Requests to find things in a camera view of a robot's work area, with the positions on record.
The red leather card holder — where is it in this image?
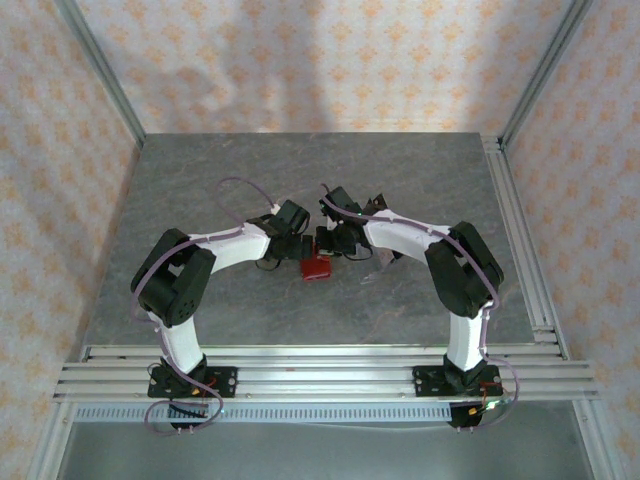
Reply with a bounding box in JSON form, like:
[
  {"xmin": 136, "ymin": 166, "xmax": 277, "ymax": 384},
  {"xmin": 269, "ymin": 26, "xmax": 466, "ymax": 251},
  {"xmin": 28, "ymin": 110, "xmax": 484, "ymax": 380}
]
[{"xmin": 299, "ymin": 251, "xmax": 335, "ymax": 285}]

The small controller board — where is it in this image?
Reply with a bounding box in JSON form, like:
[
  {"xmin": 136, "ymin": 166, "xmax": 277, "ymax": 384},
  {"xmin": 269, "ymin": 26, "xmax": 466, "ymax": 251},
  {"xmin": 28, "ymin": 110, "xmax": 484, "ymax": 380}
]
[{"xmin": 467, "ymin": 396, "xmax": 515, "ymax": 419}]

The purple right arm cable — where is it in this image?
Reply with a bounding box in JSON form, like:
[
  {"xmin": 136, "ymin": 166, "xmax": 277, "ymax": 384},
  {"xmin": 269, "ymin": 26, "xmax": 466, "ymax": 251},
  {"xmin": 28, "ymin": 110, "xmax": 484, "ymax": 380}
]
[{"xmin": 318, "ymin": 182, "xmax": 521, "ymax": 434}]

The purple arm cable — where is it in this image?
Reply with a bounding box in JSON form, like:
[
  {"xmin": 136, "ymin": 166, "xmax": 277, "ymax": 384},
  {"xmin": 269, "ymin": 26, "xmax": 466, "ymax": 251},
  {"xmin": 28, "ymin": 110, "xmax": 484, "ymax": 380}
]
[
  {"xmin": 318, "ymin": 182, "xmax": 521, "ymax": 434},
  {"xmin": 129, "ymin": 177, "xmax": 281, "ymax": 437}
]

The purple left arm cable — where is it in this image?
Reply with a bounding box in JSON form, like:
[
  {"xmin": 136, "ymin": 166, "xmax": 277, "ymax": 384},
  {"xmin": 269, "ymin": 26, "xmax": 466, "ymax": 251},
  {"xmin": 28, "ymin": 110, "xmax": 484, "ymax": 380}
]
[{"xmin": 129, "ymin": 177, "xmax": 281, "ymax": 437}]

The aluminium extrusion rail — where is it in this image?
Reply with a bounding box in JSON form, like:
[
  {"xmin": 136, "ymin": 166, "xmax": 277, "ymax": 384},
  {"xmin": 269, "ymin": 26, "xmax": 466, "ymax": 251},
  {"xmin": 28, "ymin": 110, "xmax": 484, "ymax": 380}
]
[
  {"xmin": 79, "ymin": 343, "xmax": 570, "ymax": 362},
  {"xmin": 58, "ymin": 362, "xmax": 596, "ymax": 382},
  {"xmin": 51, "ymin": 380, "xmax": 600, "ymax": 403}
]

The aluminium side rail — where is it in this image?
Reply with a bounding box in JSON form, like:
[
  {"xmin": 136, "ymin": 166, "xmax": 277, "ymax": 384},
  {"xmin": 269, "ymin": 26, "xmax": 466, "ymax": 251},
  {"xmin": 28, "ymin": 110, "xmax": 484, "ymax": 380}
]
[{"xmin": 480, "ymin": 133, "xmax": 569, "ymax": 359}]

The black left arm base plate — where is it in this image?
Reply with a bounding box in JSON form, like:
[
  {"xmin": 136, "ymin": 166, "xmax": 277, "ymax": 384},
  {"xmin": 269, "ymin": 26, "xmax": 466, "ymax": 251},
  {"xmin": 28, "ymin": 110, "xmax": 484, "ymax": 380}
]
[{"xmin": 147, "ymin": 366, "xmax": 239, "ymax": 400}]

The white slotted cable duct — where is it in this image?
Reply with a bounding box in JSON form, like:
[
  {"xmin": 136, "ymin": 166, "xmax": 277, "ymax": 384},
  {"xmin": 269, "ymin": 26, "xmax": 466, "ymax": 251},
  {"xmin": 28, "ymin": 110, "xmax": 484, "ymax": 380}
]
[{"xmin": 74, "ymin": 403, "xmax": 452, "ymax": 424}]

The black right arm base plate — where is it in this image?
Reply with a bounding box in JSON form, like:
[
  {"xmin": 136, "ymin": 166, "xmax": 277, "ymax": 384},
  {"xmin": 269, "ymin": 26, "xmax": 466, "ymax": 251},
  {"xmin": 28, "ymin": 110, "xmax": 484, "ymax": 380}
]
[{"xmin": 411, "ymin": 364, "xmax": 502, "ymax": 400}]

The aluminium frame post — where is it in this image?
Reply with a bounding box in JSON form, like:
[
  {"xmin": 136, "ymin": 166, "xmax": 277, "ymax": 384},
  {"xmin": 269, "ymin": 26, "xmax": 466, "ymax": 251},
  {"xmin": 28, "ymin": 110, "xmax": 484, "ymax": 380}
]
[
  {"xmin": 571, "ymin": 399, "xmax": 617, "ymax": 480},
  {"xmin": 28, "ymin": 399, "xmax": 76, "ymax": 480},
  {"xmin": 53, "ymin": 0, "xmax": 148, "ymax": 149},
  {"xmin": 497, "ymin": 0, "xmax": 596, "ymax": 151}
]

